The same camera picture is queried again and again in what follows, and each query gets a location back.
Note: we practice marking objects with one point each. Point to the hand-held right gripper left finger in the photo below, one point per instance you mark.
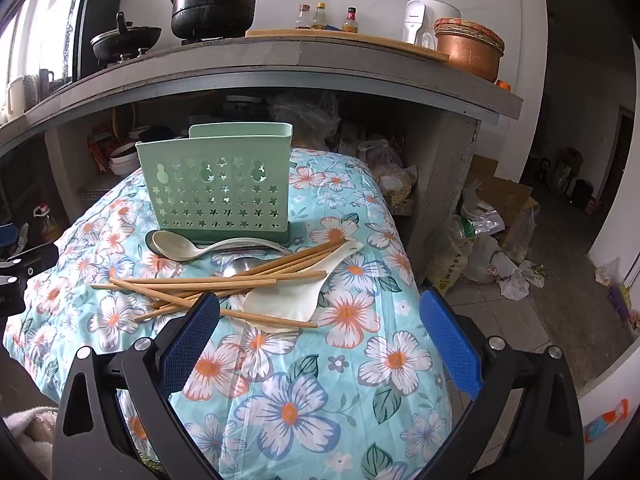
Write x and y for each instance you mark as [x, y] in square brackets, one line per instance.
[190, 340]

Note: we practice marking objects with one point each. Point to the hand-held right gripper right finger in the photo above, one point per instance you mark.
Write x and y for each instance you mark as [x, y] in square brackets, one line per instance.
[450, 345]

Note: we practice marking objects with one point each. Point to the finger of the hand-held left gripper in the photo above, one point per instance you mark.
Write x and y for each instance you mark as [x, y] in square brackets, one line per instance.
[35, 261]
[9, 236]

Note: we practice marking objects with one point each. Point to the pile of wooden chopsticks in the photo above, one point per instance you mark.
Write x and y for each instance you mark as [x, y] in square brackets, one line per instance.
[200, 282]

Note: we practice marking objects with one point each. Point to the stainless steel spoon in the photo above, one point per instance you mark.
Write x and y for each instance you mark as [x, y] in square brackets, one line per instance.
[242, 266]
[150, 242]

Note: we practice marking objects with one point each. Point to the white soup spoon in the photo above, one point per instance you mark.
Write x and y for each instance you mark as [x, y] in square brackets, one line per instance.
[175, 246]

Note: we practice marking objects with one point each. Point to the white rice paddle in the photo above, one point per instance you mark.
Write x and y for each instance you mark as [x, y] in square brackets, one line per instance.
[285, 305]

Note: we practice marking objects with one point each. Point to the green perforated utensil holder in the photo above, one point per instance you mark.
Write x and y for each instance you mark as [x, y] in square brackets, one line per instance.
[210, 200]

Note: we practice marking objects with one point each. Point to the cooking oil bottle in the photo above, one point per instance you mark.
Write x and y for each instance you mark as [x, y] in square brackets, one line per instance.
[46, 225]

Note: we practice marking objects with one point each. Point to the white plastic sack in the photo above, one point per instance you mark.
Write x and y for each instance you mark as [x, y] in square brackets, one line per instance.
[480, 255]

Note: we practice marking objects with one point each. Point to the floral teal blanket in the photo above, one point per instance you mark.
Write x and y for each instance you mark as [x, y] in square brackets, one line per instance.
[350, 360]

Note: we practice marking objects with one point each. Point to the red packet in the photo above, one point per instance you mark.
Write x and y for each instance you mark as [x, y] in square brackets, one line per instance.
[100, 152]

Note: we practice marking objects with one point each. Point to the stack of white bowls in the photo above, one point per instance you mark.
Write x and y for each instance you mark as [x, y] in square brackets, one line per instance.
[124, 162]

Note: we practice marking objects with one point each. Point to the fluffy white towel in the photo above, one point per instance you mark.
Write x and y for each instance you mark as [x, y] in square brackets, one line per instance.
[25, 435]

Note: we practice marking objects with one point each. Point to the white jug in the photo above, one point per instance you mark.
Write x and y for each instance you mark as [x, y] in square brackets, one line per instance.
[16, 95]

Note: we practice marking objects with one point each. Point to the grey cup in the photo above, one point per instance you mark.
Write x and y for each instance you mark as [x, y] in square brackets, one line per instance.
[42, 85]

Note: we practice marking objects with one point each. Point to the cardboard box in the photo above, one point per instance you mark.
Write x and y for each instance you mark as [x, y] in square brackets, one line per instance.
[502, 195]

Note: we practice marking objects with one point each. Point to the plastic bag of beans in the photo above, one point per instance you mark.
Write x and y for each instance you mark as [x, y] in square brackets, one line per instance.
[392, 175]

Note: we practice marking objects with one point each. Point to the black wok with lid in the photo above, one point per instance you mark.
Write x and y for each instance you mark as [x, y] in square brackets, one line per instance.
[125, 40]

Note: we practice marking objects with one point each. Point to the gas stove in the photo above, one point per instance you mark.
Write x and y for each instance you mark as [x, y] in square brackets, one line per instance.
[165, 52]

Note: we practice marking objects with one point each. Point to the clear plastic bag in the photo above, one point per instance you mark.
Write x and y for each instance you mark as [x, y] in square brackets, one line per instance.
[305, 117]

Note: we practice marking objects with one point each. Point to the small orange object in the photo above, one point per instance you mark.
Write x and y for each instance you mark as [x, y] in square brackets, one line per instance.
[504, 85]

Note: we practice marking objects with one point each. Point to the copper pot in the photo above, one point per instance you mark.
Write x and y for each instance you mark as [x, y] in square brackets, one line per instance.
[470, 57]

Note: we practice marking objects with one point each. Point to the concrete kitchen counter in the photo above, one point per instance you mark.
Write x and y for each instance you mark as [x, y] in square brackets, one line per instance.
[300, 60]

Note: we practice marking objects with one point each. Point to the large black cooking pot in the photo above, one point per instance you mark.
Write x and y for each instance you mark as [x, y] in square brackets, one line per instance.
[215, 5]

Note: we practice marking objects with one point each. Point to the woven bamboo tray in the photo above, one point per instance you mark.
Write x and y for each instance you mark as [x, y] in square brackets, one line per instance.
[467, 27]

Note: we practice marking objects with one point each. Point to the wooden cutting board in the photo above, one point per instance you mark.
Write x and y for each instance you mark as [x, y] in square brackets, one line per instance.
[350, 40]

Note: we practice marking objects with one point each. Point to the white kitchen appliance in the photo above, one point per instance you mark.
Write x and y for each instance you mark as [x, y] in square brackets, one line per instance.
[425, 20]

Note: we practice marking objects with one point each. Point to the red cap sauce bottle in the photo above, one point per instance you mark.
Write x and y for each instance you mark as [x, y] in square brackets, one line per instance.
[350, 21]

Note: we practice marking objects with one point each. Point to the clear sauce bottle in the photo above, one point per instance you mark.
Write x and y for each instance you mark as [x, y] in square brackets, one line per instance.
[302, 17]

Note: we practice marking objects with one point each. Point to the yellow label sauce bottle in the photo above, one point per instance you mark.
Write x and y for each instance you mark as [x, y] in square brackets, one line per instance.
[319, 17]

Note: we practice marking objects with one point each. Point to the cartoon wall sticker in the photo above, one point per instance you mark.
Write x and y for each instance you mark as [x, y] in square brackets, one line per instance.
[605, 422]

